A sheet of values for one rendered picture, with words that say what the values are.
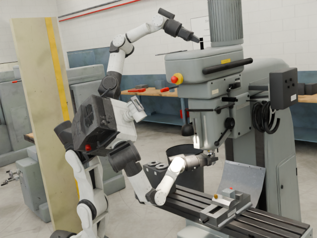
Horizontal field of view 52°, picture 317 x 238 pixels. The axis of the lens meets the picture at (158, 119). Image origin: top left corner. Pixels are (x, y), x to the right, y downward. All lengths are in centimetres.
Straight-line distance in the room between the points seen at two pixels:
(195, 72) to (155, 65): 656
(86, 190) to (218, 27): 125
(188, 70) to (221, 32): 42
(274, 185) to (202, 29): 522
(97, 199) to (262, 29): 503
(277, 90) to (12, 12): 983
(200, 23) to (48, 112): 469
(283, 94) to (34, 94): 214
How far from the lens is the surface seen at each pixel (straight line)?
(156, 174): 232
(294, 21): 621
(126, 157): 165
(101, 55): 913
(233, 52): 193
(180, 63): 173
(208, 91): 177
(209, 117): 186
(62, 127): 204
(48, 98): 322
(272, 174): 235
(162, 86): 772
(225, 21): 202
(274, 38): 636
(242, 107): 205
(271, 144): 228
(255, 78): 219
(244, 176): 237
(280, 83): 192
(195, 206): 221
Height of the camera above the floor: 196
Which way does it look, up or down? 13 degrees down
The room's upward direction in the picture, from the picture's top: 7 degrees counter-clockwise
